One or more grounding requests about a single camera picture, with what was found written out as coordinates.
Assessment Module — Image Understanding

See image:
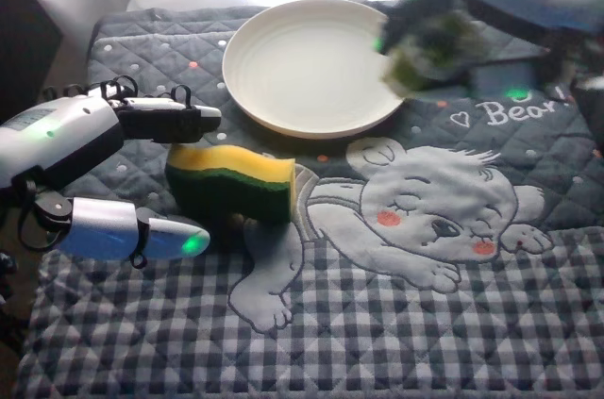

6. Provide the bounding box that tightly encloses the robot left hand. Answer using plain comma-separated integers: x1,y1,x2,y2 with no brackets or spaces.
0,74,223,269

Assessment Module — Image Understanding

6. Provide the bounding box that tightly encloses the black panel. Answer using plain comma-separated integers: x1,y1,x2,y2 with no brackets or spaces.
0,0,65,125

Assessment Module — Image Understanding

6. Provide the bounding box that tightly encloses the grey bear print quilt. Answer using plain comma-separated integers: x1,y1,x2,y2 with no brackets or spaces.
13,0,604,399

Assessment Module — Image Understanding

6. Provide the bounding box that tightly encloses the cream round plate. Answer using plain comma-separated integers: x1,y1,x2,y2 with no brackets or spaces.
221,0,408,140

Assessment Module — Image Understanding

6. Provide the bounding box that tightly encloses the yellow and green sponge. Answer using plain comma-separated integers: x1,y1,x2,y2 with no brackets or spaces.
164,142,297,225
381,9,487,98

